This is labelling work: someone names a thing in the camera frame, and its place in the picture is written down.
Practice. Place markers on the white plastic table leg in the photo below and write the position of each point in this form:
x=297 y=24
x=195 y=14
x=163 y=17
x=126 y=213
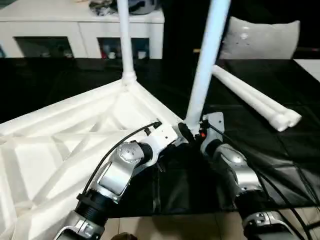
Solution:
x=207 y=60
x=125 y=40
x=250 y=97
x=265 y=97

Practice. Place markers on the white plastic table top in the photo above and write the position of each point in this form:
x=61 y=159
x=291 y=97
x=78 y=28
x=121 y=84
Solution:
x=55 y=150

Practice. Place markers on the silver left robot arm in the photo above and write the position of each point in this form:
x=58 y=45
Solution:
x=105 y=185

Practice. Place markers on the black work mat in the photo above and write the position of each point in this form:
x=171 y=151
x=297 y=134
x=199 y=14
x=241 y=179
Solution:
x=280 y=165

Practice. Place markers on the black cabinet with gold label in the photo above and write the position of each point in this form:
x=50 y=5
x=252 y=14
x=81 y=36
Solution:
x=185 y=27

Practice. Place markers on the dark grey helmet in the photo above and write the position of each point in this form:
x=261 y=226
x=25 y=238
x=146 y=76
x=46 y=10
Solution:
x=142 y=4

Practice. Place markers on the dark clutter pile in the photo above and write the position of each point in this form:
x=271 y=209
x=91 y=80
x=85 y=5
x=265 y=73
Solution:
x=102 y=6

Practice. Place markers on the white cabinet with glass doors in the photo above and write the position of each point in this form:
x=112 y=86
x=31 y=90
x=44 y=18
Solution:
x=60 y=30

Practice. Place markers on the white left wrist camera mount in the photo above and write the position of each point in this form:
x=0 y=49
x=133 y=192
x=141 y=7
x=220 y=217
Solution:
x=162 y=139

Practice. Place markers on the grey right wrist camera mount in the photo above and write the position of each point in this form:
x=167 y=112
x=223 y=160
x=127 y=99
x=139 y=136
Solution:
x=212 y=125

